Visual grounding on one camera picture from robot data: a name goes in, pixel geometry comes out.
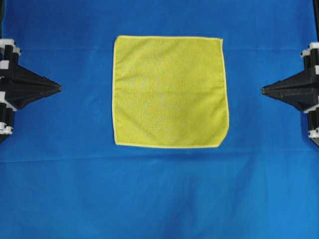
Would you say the yellow-green microfiber towel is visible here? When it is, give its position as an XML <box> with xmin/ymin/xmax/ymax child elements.
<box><xmin>112</xmin><ymin>35</ymin><xmax>229</xmax><ymax>149</ymax></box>

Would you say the blue table cloth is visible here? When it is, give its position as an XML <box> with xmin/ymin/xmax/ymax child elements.
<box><xmin>0</xmin><ymin>0</ymin><xmax>319</xmax><ymax>239</ymax></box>

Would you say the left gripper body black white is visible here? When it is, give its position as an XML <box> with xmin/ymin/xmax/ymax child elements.
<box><xmin>0</xmin><ymin>39</ymin><xmax>22</xmax><ymax>136</ymax></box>

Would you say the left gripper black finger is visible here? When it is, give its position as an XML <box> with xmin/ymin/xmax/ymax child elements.
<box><xmin>4</xmin><ymin>87</ymin><xmax>61</xmax><ymax>110</ymax></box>
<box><xmin>9</xmin><ymin>61</ymin><xmax>61</xmax><ymax>88</ymax></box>

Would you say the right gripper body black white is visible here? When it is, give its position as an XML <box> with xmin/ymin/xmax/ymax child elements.
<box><xmin>302</xmin><ymin>42</ymin><xmax>319</xmax><ymax>138</ymax></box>

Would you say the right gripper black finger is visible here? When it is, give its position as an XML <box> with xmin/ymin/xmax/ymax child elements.
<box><xmin>261</xmin><ymin>66</ymin><xmax>317</xmax><ymax>94</ymax></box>
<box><xmin>262</xmin><ymin>91</ymin><xmax>318</xmax><ymax>112</ymax></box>

